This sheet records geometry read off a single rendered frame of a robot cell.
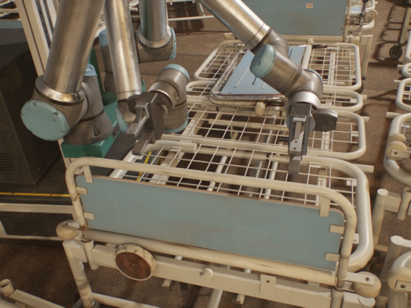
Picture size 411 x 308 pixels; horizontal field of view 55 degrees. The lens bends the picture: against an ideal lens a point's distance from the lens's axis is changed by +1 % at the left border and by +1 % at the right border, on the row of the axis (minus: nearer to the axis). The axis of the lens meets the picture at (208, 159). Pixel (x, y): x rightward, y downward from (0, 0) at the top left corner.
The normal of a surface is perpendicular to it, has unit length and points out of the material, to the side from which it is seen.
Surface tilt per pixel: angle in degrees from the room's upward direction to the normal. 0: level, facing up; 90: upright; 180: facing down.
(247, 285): 90
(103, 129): 70
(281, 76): 81
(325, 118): 100
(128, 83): 61
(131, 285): 0
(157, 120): 90
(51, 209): 90
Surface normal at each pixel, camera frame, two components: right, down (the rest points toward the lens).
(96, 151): -0.11, 0.55
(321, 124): -0.26, 0.67
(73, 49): 0.29, 0.69
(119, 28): 0.18, 0.05
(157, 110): 0.96, 0.11
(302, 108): -0.10, -0.73
